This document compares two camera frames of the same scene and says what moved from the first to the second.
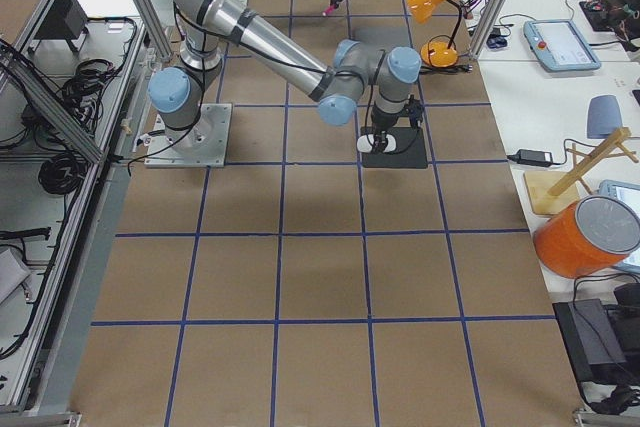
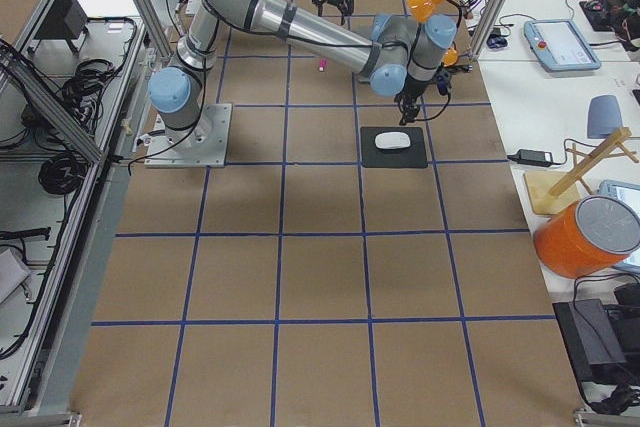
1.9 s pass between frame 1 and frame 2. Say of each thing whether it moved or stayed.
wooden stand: stayed
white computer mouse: moved
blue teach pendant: stayed
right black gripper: moved
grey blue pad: stayed
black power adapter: stayed
